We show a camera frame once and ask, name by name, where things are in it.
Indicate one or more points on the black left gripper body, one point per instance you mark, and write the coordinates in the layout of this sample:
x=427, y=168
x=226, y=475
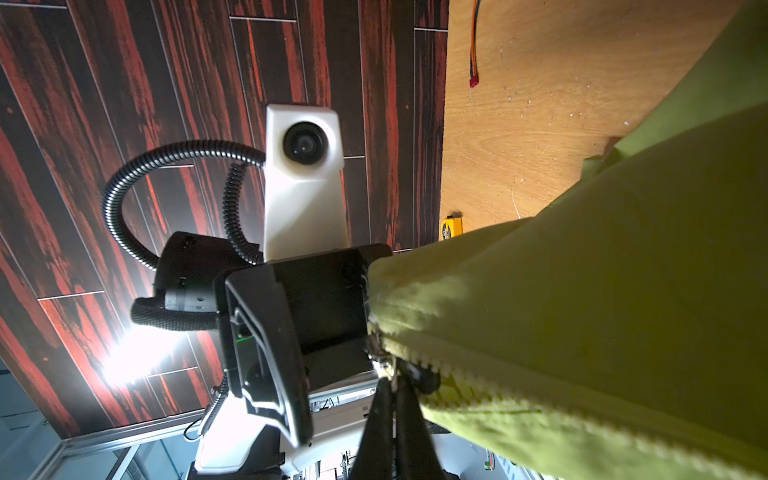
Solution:
x=301, y=319

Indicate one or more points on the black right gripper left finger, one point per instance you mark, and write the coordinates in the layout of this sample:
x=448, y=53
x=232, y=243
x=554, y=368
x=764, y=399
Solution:
x=374, y=458

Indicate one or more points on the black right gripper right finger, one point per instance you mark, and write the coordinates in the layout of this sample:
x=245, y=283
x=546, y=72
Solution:
x=415, y=455

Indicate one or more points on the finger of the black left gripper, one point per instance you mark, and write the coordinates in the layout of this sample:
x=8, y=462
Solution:
x=272, y=376

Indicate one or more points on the green jacket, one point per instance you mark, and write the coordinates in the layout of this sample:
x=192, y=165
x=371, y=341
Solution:
x=621, y=333

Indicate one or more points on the yellow tape measure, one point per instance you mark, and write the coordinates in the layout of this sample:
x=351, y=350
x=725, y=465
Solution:
x=451, y=226

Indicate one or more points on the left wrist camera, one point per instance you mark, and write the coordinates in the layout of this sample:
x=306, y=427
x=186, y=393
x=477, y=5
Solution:
x=304, y=199

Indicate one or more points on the black battery pack with wires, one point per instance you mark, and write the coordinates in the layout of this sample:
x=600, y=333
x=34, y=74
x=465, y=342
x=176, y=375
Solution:
x=473, y=63

